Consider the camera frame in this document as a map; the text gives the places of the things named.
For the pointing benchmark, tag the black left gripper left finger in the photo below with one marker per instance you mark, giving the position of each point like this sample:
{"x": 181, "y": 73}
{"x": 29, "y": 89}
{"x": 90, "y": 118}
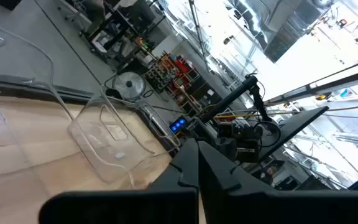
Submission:
{"x": 120, "y": 208}

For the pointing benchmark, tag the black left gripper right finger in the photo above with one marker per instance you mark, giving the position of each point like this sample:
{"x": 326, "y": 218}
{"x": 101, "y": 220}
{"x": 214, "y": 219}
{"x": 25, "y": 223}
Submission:
{"x": 259, "y": 208}

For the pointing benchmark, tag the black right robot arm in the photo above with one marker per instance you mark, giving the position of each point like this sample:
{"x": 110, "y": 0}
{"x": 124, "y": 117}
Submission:
{"x": 228, "y": 99}

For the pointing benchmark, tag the black box with blue lights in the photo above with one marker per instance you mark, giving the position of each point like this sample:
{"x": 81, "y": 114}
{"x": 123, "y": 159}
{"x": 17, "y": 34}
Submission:
{"x": 178, "y": 124}

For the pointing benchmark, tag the clear wavy-rimmed plastic bin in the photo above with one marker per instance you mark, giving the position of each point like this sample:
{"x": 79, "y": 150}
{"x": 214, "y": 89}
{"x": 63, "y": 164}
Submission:
{"x": 117, "y": 146}

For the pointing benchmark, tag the black flat monitor panel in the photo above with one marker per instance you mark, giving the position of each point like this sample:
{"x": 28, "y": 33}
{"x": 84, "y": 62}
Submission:
{"x": 294, "y": 127}

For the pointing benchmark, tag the orange storage shelf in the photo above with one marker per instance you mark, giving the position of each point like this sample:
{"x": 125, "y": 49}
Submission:
{"x": 179, "y": 77}

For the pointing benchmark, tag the grey round floor fan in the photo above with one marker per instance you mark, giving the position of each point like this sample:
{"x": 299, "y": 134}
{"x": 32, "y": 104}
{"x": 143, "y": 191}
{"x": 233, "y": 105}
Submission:
{"x": 129, "y": 85}

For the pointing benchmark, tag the black office desk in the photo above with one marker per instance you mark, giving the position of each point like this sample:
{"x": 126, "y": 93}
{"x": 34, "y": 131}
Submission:
{"x": 126, "y": 21}

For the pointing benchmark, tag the clear rectangular plastic bin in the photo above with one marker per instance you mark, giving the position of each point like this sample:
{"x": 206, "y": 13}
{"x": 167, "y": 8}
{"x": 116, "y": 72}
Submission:
{"x": 17, "y": 68}

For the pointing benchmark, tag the person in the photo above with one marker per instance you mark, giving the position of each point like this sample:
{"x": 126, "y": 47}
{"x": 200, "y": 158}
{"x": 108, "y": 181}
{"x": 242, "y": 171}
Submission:
{"x": 95, "y": 15}

